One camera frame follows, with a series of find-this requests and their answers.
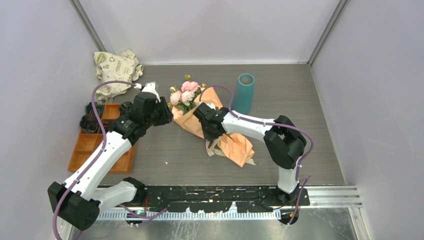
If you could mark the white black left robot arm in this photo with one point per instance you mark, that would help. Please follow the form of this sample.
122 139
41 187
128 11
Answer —
76 200

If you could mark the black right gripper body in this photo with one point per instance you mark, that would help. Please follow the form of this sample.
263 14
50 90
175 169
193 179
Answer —
208 133

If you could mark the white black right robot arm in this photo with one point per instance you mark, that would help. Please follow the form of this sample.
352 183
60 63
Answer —
284 142

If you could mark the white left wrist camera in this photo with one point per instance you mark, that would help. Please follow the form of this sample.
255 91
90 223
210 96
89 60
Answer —
149 87

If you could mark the beige satin ribbon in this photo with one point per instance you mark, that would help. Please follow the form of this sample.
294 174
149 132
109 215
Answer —
211 150

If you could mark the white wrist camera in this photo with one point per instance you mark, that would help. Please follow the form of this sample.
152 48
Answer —
149 87
212 106

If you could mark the teal cylindrical vase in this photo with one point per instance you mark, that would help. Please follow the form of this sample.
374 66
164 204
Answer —
243 94

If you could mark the dark rolled fabric middle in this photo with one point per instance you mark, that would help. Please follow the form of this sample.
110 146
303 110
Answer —
104 126

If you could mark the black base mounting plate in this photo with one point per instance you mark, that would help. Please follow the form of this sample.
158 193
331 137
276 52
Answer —
215 203

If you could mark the pink flower bouquet orange paper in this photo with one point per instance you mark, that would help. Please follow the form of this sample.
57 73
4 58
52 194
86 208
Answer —
184 100

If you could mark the crumpled printed cloth bag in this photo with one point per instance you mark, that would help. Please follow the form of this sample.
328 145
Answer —
124 67

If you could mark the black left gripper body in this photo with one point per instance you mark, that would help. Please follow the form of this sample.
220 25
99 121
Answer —
160 116

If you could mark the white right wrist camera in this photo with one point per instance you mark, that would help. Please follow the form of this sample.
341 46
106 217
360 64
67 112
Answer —
212 106

